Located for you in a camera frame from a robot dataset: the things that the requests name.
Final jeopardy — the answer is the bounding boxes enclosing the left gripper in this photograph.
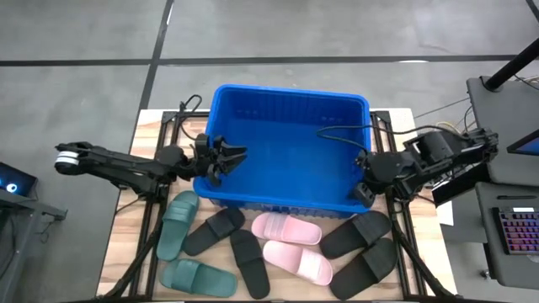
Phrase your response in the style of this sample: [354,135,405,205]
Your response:
[191,133,248,188]

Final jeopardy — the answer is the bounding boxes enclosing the black rubber slide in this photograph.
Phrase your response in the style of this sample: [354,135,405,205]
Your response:
[318,210,392,260]
[229,229,271,300]
[181,207,247,257]
[328,237,398,301]

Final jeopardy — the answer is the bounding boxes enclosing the green rubber slide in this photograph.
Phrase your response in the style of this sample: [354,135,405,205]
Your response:
[156,189,201,262]
[159,258,239,299]

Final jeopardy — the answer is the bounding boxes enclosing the pink rubber slide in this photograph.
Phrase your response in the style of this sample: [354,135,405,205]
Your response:
[251,211,323,247]
[262,240,334,287]

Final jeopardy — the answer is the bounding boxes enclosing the blue plastic bin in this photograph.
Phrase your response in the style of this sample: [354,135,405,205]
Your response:
[192,83,372,219]

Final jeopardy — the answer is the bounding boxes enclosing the white paper sheet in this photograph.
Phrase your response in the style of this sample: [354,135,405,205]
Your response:
[435,200,455,227]

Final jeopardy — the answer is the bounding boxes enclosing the black slanted panel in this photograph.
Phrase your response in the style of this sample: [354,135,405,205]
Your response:
[431,167,492,208]

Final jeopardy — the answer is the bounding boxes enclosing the grey desk panel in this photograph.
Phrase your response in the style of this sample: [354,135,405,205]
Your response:
[466,75,539,187]

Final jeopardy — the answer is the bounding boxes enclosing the backlit computer keyboard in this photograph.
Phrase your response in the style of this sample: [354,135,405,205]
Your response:
[492,205,539,256]

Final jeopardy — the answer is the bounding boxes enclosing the black computer monitor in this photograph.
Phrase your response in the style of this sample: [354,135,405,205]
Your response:
[506,128,539,157]

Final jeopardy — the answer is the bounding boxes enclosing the grey desk with keyboard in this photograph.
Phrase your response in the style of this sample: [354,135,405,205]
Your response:
[474,181,539,290]

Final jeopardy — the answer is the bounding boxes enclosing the black round pole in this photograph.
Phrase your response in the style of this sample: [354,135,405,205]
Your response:
[483,36,539,92]

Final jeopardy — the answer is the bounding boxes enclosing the black computer blue lights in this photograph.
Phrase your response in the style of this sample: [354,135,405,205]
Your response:
[0,162,38,198]

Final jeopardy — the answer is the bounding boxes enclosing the grey metal stand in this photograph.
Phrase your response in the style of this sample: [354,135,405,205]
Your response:
[0,189,68,303]

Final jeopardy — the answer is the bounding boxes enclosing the black aluminium frame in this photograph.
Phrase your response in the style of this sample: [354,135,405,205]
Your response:
[370,109,460,300]
[99,109,211,300]

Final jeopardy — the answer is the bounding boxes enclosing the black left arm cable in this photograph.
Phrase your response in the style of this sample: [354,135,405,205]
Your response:
[179,94,203,141]

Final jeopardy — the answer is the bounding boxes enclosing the yellow cable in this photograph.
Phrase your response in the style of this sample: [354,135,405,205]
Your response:
[435,120,467,132]

